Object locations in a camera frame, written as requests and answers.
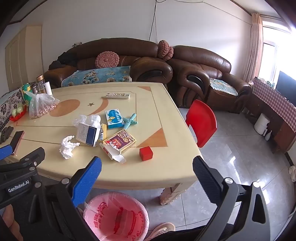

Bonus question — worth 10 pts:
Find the beige wardrobe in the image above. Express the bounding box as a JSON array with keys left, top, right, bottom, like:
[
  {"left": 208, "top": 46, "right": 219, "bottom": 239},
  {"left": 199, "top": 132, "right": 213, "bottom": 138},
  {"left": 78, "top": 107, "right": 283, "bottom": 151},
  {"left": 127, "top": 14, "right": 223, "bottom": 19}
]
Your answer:
[{"left": 5, "top": 24, "right": 44, "bottom": 90}]

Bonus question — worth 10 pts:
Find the blue floral pillow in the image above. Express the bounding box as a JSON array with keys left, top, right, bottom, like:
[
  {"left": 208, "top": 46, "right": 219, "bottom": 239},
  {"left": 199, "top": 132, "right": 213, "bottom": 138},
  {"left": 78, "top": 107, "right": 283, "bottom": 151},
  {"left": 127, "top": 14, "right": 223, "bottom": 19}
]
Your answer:
[{"left": 61, "top": 66, "right": 133, "bottom": 87}]

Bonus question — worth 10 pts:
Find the green toy figure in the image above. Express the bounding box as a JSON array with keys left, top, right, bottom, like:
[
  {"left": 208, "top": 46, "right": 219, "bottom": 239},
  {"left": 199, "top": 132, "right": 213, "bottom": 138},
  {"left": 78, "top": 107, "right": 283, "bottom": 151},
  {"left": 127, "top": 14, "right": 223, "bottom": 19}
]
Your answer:
[{"left": 21, "top": 84, "right": 33, "bottom": 107}]

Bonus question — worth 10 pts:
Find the pink curtain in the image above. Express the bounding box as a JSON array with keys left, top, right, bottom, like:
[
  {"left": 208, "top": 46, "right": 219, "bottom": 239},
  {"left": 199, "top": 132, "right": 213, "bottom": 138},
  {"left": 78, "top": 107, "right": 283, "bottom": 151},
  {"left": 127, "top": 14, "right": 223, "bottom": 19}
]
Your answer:
[{"left": 243, "top": 13, "right": 264, "bottom": 82}]

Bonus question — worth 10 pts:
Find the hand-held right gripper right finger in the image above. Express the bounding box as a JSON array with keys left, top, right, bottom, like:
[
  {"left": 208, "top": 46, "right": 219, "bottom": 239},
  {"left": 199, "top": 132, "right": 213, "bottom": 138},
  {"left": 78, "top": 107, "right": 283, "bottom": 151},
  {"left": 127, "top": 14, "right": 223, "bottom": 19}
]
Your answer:
[{"left": 192, "top": 156, "right": 270, "bottom": 241}]

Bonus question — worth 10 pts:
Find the brown leather armchair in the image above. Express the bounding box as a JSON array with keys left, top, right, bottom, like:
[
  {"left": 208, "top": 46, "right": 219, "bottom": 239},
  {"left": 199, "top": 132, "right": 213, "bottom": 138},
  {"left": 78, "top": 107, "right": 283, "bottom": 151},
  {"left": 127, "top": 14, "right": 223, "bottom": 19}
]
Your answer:
[{"left": 167, "top": 45, "right": 252, "bottom": 114}]

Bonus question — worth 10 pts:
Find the white remote control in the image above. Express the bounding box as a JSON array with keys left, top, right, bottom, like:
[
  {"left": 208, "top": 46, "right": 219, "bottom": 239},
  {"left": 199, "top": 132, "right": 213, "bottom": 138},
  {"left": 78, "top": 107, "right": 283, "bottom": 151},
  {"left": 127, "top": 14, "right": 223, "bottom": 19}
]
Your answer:
[{"left": 102, "top": 92, "right": 130, "bottom": 100}]

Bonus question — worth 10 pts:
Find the crumpled white tissue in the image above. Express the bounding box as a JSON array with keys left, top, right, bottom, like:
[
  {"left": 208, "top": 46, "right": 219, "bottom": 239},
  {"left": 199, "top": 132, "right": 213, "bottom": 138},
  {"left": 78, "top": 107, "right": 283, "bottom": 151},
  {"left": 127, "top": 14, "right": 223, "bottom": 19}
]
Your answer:
[{"left": 60, "top": 136, "right": 80, "bottom": 159}]

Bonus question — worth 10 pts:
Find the lace seat cover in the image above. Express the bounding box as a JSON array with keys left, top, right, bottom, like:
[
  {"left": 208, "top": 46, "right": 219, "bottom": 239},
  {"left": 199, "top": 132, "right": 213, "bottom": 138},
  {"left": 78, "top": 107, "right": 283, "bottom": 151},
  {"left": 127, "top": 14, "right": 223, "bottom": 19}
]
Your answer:
[{"left": 209, "top": 77, "right": 238, "bottom": 96}]

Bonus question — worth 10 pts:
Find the open white and navy box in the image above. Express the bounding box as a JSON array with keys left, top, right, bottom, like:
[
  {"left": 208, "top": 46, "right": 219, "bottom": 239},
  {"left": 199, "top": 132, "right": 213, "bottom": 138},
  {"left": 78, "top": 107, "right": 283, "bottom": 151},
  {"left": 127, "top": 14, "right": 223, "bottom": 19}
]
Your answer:
[{"left": 76, "top": 122, "right": 101, "bottom": 147}]

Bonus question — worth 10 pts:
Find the person's left hand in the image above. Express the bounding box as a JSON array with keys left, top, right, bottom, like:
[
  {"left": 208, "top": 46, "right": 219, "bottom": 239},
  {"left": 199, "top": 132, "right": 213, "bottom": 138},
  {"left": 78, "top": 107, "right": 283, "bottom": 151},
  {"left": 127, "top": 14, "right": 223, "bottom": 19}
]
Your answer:
[{"left": 3, "top": 205, "right": 23, "bottom": 241}]

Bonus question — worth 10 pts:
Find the teal plastic toy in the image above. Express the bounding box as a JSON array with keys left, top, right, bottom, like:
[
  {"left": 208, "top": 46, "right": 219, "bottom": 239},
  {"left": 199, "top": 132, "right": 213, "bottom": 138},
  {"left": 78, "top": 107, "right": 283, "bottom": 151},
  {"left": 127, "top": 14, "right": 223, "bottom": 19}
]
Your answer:
[{"left": 122, "top": 113, "right": 138, "bottom": 131}]

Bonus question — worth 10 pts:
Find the dark clothing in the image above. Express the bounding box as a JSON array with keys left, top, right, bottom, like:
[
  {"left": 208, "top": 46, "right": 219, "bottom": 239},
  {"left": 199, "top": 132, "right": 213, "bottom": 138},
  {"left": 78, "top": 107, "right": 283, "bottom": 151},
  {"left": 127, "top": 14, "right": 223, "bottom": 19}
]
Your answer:
[{"left": 48, "top": 51, "right": 78, "bottom": 69}]

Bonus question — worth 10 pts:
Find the red playing card box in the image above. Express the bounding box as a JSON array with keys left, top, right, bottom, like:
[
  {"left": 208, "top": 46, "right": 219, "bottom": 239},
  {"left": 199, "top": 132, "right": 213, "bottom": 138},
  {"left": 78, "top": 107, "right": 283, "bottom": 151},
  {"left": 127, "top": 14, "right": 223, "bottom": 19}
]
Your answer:
[{"left": 103, "top": 129, "right": 137, "bottom": 154}]

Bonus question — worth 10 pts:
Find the blue and white medicine box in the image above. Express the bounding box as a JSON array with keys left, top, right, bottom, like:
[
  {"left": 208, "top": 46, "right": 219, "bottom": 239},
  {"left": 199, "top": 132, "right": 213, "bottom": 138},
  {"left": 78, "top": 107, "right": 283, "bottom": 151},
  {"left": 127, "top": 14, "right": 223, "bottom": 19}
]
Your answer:
[{"left": 105, "top": 109, "right": 125, "bottom": 129}]

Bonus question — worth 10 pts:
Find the small yellow box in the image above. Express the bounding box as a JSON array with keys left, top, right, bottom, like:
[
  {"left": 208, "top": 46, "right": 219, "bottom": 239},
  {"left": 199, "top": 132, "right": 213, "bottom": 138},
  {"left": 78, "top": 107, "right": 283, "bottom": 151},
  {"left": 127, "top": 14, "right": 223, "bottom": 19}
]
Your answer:
[{"left": 98, "top": 124, "right": 108, "bottom": 142}]

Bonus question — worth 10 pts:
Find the red plastic chair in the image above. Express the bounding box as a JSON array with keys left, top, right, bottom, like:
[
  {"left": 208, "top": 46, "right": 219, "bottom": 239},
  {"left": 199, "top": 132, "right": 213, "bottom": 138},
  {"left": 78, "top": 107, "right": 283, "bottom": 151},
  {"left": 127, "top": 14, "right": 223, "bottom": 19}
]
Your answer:
[{"left": 185, "top": 100, "right": 218, "bottom": 148}]

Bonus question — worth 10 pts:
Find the black and white patterned cloth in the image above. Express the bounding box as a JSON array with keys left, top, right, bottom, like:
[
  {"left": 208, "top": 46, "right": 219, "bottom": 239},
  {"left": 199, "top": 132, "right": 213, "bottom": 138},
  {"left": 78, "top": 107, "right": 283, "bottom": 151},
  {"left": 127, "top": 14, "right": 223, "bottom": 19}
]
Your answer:
[{"left": 0, "top": 89, "right": 25, "bottom": 132}]

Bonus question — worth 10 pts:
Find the waste bin with pink liner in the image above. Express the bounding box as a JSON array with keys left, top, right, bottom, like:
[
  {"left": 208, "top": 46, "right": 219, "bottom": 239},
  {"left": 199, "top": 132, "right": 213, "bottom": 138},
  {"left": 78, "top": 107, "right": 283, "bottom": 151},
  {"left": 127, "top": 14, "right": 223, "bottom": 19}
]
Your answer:
[{"left": 83, "top": 192, "right": 149, "bottom": 241}]

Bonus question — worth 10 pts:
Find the red checkered cloth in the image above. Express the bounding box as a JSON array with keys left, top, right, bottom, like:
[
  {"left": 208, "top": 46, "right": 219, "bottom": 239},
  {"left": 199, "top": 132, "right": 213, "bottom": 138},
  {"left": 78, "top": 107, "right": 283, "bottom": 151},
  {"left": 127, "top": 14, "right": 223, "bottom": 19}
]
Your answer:
[{"left": 252, "top": 76, "right": 296, "bottom": 132}]

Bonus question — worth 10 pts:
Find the beige sneaker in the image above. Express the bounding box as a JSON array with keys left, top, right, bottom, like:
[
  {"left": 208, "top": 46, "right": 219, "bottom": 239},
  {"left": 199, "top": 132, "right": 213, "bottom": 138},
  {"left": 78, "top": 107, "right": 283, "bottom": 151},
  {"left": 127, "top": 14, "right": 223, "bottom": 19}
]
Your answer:
[{"left": 150, "top": 222, "right": 176, "bottom": 240}]

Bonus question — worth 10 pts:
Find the brown wooden cabinet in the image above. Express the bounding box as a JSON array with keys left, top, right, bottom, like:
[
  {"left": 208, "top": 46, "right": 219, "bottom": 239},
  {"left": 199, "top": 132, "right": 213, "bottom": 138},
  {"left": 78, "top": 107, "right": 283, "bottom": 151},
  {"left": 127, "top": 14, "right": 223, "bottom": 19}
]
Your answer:
[{"left": 243, "top": 93, "right": 296, "bottom": 153}]

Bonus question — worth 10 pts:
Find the glass jar with bronze lid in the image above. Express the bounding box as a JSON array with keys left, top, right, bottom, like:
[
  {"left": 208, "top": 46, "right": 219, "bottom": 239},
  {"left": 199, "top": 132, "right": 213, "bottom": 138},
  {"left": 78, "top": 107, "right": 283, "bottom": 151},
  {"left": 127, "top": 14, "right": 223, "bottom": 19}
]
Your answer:
[{"left": 36, "top": 75, "right": 48, "bottom": 94}]

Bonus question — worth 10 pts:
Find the black wall cable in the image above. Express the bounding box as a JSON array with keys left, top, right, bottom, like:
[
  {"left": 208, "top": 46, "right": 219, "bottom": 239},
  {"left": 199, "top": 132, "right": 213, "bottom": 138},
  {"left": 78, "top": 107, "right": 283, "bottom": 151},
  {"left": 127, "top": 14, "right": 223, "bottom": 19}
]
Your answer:
[{"left": 148, "top": 0, "right": 167, "bottom": 42}]

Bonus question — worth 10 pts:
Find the small red cube box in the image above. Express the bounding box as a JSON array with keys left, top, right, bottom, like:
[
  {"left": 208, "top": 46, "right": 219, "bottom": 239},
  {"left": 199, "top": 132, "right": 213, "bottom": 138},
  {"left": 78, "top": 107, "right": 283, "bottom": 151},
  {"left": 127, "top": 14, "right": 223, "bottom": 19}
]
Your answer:
[{"left": 139, "top": 146, "right": 153, "bottom": 161}]

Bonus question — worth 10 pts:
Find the pink and white shoe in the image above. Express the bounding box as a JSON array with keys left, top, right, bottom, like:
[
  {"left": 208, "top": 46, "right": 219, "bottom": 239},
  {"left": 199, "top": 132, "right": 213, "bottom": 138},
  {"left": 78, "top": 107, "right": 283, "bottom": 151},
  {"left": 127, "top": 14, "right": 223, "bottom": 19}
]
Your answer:
[{"left": 159, "top": 188, "right": 182, "bottom": 206}]

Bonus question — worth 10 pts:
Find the clear plastic wrap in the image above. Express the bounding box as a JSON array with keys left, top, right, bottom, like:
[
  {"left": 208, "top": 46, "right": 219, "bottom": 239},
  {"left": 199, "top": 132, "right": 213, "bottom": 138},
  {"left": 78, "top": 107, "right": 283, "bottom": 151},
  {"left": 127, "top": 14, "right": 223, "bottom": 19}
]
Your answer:
[{"left": 73, "top": 114, "right": 101, "bottom": 130}]

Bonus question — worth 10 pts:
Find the red fruit plate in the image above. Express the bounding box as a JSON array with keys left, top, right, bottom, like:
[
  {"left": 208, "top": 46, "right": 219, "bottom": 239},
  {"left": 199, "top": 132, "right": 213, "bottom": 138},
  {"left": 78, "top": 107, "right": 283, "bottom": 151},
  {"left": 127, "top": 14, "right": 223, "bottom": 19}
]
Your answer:
[{"left": 9, "top": 105, "right": 27, "bottom": 122}]

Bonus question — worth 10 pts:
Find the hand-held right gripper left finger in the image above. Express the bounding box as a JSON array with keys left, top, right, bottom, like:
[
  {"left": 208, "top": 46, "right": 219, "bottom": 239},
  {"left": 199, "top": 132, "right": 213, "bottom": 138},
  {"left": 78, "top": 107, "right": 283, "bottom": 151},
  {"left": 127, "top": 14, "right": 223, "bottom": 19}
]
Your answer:
[{"left": 28, "top": 156, "right": 103, "bottom": 241}]

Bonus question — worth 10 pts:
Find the clear bag of peanuts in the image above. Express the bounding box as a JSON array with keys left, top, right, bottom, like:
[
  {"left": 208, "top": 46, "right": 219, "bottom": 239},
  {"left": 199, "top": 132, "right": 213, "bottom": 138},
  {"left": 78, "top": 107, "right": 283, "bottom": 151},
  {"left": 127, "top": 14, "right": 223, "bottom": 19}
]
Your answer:
[{"left": 24, "top": 91, "right": 60, "bottom": 120}]

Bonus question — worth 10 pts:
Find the white round appliance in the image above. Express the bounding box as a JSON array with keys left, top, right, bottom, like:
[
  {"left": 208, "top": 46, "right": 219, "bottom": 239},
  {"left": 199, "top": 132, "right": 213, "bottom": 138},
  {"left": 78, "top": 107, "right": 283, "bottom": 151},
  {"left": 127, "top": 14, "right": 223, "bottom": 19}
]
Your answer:
[{"left": 254, "top": 113, "right": 270, "bottom": 135}]

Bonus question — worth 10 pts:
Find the torn open small carton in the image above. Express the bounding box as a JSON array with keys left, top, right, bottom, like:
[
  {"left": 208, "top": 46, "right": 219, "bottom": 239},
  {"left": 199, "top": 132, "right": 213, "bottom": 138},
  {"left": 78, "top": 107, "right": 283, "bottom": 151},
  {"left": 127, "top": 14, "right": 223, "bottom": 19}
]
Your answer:
[{"left": 99, "top": 142, "right": 126, "bottom": 164}]

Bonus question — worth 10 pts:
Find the brown leather sofa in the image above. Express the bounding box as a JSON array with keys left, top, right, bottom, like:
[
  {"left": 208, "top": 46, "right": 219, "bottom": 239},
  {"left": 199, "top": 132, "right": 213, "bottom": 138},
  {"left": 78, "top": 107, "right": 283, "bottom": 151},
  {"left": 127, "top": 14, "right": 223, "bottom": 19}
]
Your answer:
[{"left": 44, "top": 38, "right": 173, "bottom": 88}]

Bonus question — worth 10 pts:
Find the large round pink cushion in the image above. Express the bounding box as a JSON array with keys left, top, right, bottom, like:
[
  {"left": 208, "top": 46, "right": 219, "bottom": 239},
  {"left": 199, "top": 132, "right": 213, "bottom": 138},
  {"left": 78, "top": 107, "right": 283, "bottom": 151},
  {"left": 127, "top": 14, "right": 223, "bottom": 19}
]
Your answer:
[{"left": 95, "top": 51, "right": 120, "bottom": 69}]

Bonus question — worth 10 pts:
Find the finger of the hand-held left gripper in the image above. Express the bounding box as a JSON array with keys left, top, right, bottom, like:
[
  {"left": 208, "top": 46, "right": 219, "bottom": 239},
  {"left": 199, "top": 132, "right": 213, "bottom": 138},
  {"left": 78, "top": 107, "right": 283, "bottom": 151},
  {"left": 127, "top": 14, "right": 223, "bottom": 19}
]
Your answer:
[
  {"left": 0, "top": 147, "right": 46, "bottom": 173},
  {"left": 0, "top": 145, "right": 13, "bottom": 160}
]

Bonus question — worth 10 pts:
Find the smartphone with pink case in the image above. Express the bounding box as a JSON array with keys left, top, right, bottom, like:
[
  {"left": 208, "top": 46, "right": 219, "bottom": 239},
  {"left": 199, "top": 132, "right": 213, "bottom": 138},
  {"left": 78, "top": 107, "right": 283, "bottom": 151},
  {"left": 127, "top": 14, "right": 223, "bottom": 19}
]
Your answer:
[{"left": 9, "top": 130, "right": 25, "bottom": 155}]

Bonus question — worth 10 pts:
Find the window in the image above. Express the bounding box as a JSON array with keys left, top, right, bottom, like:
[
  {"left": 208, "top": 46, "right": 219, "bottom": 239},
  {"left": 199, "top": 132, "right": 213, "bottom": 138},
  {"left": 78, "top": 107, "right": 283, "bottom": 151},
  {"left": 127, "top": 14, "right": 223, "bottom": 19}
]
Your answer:
[{"left": 258, "top": 14, "right": 292, "bottom": 90}]

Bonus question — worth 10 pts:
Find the black television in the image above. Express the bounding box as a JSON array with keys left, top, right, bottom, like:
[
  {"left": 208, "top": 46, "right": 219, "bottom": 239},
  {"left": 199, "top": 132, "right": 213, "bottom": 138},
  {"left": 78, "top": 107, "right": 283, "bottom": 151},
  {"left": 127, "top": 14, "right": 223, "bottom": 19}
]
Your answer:
[{"left": 276, "top": 71, "right": 296, "bottom": 102}]

